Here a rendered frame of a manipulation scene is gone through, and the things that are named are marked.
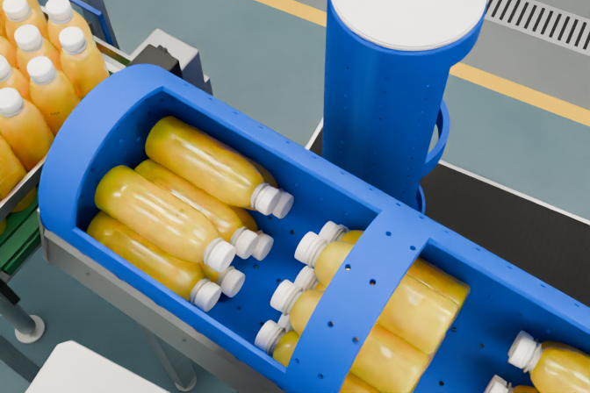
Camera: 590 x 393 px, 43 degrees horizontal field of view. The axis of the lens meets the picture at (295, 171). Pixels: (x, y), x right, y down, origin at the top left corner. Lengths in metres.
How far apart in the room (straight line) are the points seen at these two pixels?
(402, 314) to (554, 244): 1.31
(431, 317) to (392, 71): 0.57
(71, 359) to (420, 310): 0.41
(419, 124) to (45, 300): 1.26
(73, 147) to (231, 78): 1.60
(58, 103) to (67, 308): 1.08
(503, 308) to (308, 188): 0.32
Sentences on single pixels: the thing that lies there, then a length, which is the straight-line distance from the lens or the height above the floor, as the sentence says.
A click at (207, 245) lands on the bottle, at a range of 0.98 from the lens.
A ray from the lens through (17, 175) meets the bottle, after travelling 1.27.
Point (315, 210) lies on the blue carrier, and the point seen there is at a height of 1.02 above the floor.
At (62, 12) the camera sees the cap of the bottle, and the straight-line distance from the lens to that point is 1.30.
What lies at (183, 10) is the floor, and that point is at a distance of 2.76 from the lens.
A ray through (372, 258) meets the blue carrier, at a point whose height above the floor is 1.23.
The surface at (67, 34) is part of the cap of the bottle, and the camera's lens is 1.26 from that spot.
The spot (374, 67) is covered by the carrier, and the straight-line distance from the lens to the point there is 1.33.
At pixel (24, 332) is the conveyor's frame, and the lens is 2.21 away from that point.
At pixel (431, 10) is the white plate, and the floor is 1.04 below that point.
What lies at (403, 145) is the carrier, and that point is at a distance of 1.53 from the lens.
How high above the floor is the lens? 2.02
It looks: 60 degrees down
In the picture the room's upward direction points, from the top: 2 degrees counter-clockwise
